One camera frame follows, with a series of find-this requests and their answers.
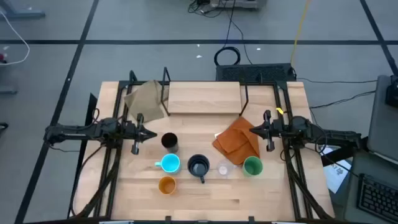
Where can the black perforated computer case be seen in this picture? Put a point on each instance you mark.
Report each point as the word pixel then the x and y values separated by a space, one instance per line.
pixel 255 73

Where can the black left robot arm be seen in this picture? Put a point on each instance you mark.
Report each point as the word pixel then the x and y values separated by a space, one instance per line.
pixel 77 130

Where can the clear glass mug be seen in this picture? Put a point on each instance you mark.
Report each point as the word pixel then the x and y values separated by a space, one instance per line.
pixel 223 169

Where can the cyan mug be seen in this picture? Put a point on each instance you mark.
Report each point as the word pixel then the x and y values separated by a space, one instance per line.
pixel 170 163

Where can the grey desk foot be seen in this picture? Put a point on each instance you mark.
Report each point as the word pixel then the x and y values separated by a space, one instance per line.
pixel 242 3
pixel 21 13

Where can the orange cloth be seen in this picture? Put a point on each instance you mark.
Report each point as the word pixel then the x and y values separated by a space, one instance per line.
pixel 236 141

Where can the wooden shelf with black frame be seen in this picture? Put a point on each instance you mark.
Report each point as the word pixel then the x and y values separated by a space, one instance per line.
pixel 203 98

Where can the grey desk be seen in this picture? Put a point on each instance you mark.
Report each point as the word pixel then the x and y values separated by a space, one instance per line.
pixel 382 130
pixel 351 202

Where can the black aluminium rig frame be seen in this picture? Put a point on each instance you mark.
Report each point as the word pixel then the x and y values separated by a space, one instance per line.
pixel 119 93

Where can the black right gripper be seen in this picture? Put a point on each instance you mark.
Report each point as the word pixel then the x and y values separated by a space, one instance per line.
pixel 273 130

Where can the beige cloth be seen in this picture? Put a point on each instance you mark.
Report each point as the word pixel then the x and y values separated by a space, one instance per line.
pixel 144 101

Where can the navy speckled enamel mug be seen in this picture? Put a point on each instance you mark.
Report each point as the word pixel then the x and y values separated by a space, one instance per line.
pixel 198 165

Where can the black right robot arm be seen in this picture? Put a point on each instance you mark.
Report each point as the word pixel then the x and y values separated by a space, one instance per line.
pixel 311 130

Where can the white paper sheet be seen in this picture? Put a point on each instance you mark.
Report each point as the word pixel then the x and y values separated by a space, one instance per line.
pixel 337 174

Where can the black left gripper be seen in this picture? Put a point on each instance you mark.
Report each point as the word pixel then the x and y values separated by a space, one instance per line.
pixel 136 133

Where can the yellow tag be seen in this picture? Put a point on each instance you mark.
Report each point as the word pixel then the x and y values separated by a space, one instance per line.
pixel 280 110

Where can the green cup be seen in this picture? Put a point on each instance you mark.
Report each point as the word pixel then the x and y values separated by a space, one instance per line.
pixel 252 166

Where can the dark brown tall cup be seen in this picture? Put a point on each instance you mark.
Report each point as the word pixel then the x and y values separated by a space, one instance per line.
pixel 169 140

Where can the white card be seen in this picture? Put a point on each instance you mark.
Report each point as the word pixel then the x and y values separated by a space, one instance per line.
pixel 217 135

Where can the black keyboard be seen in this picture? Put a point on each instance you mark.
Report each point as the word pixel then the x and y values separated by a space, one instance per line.
pixel 377 199

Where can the orange cup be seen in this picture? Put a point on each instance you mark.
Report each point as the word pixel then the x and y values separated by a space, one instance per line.
pixel 168 186

